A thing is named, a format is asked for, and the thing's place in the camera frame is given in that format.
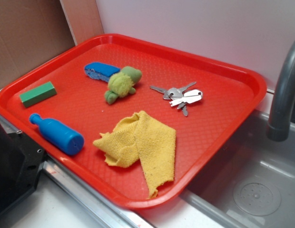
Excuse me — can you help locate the blue sponge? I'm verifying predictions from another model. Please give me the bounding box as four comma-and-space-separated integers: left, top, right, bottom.
84, 62, 120, 82

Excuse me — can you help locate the silver key bunch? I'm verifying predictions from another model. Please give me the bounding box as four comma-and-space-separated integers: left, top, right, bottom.
150, 82, 203, 117

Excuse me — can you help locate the yellow microfiber cloth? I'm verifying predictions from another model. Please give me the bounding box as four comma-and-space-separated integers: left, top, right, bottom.
93, 111, 177, 198

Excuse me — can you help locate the brown cardboard panel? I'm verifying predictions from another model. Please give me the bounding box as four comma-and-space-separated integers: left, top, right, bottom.
0, 0, 75, 89

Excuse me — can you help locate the red plastic tray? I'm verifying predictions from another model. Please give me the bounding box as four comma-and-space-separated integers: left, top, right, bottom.
0, 34, 266, 209

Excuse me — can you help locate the grey plastic sink basin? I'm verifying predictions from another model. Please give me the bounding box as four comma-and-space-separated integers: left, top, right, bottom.
182, 111, 295, 228

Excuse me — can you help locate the green plush turtle toy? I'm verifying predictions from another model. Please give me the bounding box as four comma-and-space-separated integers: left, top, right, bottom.
104, 66, 142, 105

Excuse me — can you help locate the blue plastic toy bottle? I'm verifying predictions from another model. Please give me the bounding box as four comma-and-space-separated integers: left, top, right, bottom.
29, 114, 85, 155

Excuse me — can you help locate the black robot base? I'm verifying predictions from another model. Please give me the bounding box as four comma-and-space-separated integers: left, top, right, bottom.
0, 124, 46, 217

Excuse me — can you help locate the green rectangular block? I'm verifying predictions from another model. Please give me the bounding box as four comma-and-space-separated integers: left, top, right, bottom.
19, 82, 57, 108

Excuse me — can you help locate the grey toy faucet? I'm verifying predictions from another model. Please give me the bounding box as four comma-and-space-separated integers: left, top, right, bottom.
266, 41, 295, 142

